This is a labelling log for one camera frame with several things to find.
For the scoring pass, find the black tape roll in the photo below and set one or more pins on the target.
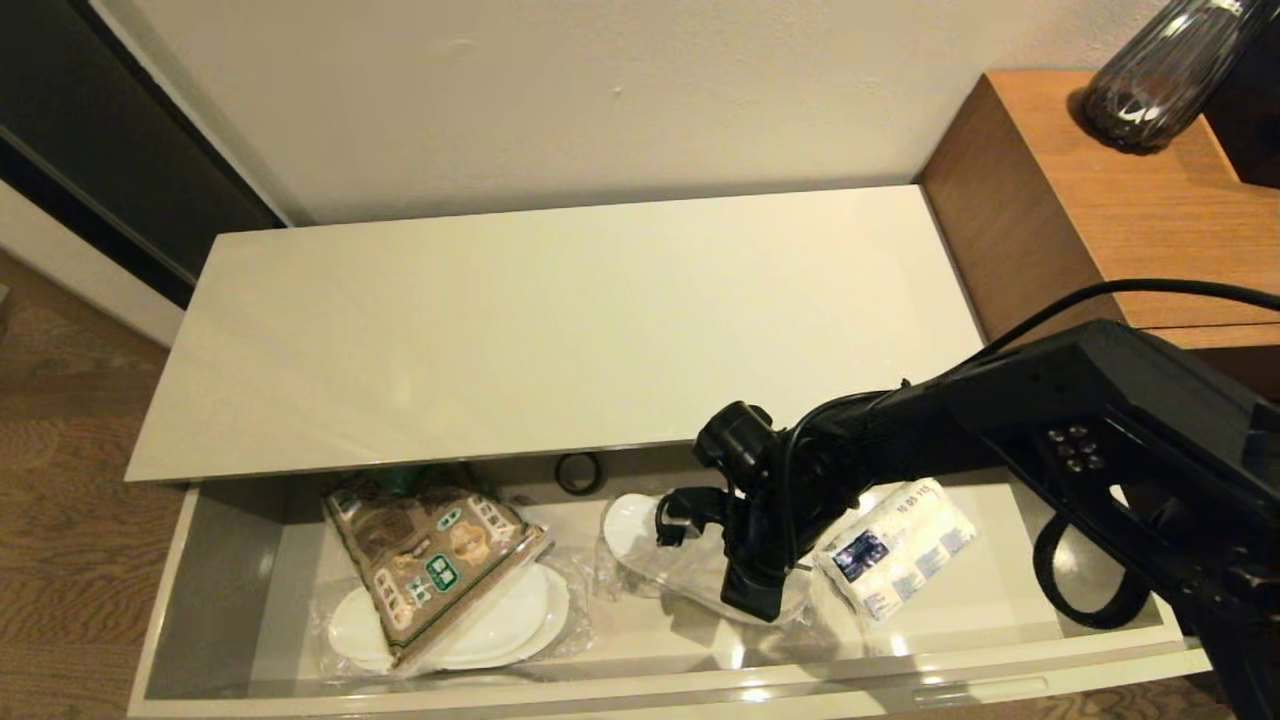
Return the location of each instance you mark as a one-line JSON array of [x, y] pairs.
[[579, 490]]

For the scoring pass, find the dark glass vase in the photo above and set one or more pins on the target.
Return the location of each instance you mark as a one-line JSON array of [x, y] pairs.
[[1150, 90]]

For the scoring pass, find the white slippers in crinkled wrap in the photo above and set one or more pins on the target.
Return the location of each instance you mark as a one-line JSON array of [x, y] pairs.
[[510, 615]]

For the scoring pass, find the black box on desk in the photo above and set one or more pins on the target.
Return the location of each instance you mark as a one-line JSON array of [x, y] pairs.
[[1250, 120]]

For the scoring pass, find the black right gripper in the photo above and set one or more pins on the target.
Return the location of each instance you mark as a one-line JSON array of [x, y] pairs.
[[760, 500]]

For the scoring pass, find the white tissue pack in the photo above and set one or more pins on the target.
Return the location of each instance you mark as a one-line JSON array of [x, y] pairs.
[[900, 550]]

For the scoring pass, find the dark sliding door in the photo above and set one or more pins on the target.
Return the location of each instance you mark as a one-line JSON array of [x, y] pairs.
[[100, 130]]

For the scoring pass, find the wooden side cabinet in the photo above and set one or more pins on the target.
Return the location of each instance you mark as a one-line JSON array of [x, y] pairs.
[[1100, 200]]

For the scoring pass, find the white slippers with paper tag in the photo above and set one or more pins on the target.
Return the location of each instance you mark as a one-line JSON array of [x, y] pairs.
[[630, 525]]

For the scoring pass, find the green label snack bag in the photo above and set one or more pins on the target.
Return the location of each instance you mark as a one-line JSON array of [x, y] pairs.
[[430, 560]]

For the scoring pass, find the cream white drawer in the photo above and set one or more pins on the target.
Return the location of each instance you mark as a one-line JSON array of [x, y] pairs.
[[230, 570]]

